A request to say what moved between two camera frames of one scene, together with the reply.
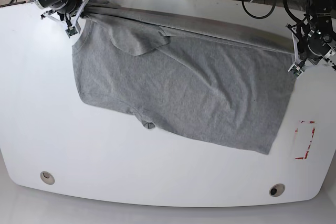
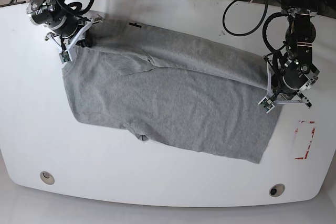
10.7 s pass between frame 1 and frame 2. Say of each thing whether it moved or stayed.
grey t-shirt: moved
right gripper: moved
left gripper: moved
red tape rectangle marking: stayed
